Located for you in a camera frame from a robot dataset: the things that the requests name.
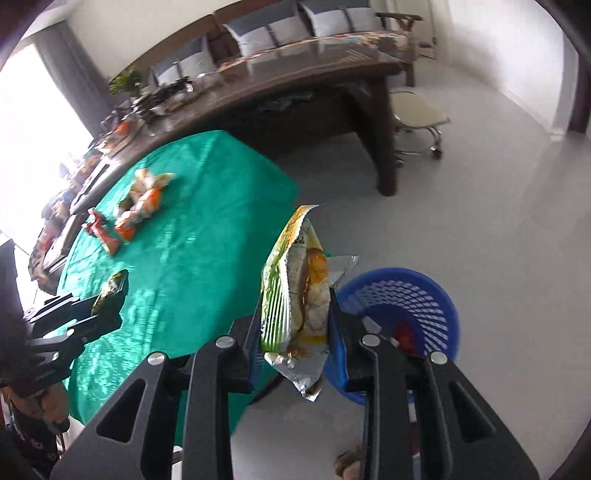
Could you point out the grey pillow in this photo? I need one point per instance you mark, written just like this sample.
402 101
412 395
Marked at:
190 60
271 27
333 17

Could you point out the grey curtain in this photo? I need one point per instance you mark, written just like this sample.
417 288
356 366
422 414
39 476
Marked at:
75 75

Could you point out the potted green plant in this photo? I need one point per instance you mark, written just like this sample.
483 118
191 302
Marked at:
126 85

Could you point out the yellow green chip bag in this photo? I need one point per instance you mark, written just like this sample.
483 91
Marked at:
297 281

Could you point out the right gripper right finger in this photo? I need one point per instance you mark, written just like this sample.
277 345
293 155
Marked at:
376 368

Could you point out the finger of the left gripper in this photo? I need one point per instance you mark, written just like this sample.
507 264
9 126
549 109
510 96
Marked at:
60 334
58 311

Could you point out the red plastic net bag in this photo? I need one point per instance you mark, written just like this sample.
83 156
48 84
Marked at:
408 342

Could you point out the fruit tray with orange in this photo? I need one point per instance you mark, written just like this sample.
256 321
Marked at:
124 130

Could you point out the person's left hand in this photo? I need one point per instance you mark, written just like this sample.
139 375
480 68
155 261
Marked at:
50 405

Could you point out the brown wooden sofa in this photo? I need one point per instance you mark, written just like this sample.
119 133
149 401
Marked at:
396 38

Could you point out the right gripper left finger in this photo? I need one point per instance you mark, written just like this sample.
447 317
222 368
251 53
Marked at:
228 365

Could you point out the dark wooden coffee table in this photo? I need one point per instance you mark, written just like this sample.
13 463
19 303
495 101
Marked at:
278 102

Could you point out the green tablecloth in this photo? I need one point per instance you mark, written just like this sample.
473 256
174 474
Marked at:
194 266

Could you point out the grey pillow far right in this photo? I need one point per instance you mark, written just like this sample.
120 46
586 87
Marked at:
333 17

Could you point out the beige rolling stool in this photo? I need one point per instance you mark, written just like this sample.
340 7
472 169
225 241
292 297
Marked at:
413 112

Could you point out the white red paper bag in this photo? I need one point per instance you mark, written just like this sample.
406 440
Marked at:
144 180

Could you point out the green snack wrapper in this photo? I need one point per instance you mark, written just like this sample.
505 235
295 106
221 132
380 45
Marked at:
112 295

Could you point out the glass bowl of dark fruit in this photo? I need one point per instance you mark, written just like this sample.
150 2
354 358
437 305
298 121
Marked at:
161 100

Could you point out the dark red slipper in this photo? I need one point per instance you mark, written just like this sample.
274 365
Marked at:
348 465

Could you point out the red snack packet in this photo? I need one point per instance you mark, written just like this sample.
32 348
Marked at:
96 226

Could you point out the orange white plastic bag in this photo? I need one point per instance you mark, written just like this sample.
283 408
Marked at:
126 224

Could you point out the blue plastic trash basket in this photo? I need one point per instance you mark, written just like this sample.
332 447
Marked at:
390 295

